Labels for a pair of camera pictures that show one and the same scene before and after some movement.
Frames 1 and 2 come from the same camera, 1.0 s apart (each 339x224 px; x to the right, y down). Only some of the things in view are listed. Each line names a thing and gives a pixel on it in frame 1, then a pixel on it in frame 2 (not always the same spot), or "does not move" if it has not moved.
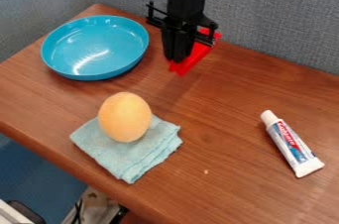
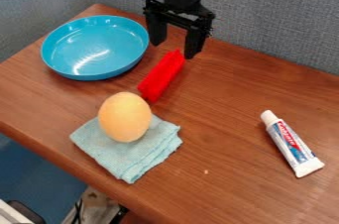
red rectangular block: (198, 52) → (156, 79)
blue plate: (93, 47) does not move
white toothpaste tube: (300, 159) does not move
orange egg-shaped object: (124, 116) does not move
